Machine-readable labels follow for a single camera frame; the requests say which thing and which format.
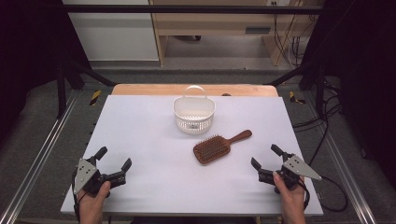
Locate aluminium floor rail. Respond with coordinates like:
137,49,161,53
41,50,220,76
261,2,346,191
0,89,79,224
302,91,378,224

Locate black horizontal frame bar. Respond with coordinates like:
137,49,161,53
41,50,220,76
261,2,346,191
61,4,325,15

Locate light wooden desk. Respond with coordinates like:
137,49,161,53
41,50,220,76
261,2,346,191
148,0,325,67

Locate black curtain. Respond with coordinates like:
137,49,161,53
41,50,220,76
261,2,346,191
300,0,396,183
0,0,92,139

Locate light wooden table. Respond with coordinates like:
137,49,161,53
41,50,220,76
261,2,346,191
110,83,279,98

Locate yellow black floor tape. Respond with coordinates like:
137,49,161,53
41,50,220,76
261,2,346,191
289,90,307,105
89,90,103,107

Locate person's left hand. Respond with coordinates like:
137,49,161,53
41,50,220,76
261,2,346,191
77,180,112,219

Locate cables under desk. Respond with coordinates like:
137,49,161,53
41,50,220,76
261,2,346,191
272,13,319,68

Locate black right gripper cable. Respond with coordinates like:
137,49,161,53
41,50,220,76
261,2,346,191
298,175,348,214

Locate black floor cables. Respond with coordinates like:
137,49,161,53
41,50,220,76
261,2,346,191
291,77,344,167

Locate black metal frame leg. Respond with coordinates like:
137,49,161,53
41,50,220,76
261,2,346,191
55,58,119,119
263,60,327,119

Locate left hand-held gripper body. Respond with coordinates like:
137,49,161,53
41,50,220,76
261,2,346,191
73,157,127,199

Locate brown wooden hairbrush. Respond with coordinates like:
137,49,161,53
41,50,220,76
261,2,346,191
192,129,253,165

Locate person's right hand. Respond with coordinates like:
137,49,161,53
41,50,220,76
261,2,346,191
272,170,308,218

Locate white table board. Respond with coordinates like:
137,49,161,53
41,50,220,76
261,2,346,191
60,94,325,217

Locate white cabinet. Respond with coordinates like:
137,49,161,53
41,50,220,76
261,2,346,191
62,0,160,63

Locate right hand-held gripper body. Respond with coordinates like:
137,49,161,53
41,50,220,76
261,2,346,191
257,151,323,194

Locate white plastic basket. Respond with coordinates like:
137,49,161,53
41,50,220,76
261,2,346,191
172,85,217,135

